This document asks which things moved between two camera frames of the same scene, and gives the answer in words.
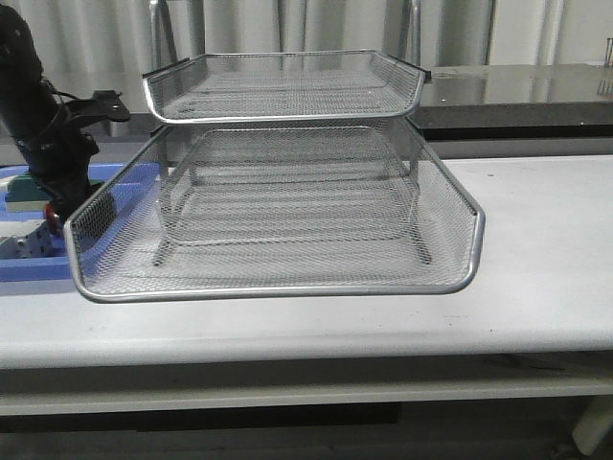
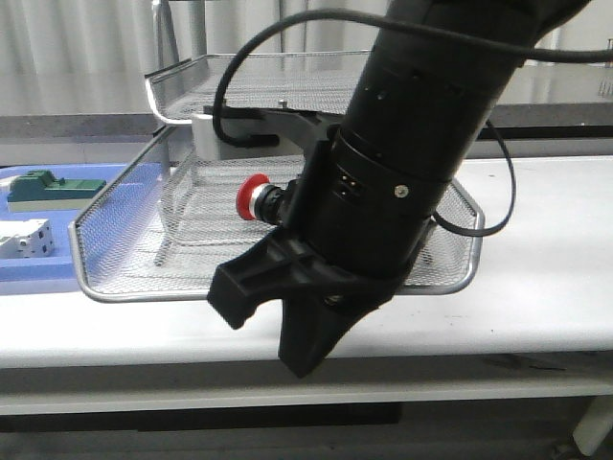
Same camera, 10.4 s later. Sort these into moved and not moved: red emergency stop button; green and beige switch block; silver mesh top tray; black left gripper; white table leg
Moved: black left gripper; red emergency stop button
Not moved: white table leg; silver mesh top tray; green and beige switch block
